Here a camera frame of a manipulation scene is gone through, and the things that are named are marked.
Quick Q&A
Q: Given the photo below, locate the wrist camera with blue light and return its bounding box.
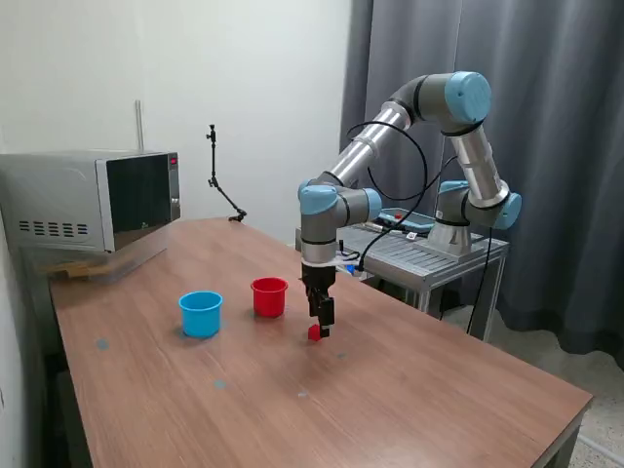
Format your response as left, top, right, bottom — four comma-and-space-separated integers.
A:
335, 251, 363, 275

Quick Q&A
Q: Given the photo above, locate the red plastic cup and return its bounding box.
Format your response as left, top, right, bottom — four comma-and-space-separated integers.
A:
250, 277, 290, 319

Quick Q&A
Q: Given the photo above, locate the grey curtain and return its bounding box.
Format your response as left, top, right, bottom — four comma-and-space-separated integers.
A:
335, 0, 624, 370

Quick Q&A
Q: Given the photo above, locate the black base power cable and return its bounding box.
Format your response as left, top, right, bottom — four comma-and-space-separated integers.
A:
466, 226, 492, 335

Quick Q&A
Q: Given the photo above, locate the blue plastic cup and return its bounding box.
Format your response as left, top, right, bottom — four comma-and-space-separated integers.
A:
177, 291, 224, 337

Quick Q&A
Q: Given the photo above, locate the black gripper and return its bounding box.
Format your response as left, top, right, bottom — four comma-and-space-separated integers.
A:
300, 264, 338, 338

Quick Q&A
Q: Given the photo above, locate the blue teach pendant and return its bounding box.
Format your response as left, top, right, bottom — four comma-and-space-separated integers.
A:
379, 208, 435, 233

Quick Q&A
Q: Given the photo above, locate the silver microwave oven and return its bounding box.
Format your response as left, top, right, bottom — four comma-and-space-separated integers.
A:
0, 149, 182, 254

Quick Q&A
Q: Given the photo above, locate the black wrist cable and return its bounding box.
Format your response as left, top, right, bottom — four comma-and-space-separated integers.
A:
345, 120, 462, 272

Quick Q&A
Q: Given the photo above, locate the grey metal robot stand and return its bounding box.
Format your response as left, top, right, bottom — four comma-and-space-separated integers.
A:
294, 214, 510, 342

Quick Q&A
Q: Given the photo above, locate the wooden board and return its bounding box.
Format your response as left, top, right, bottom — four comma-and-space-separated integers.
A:
46, 260, 106, 283

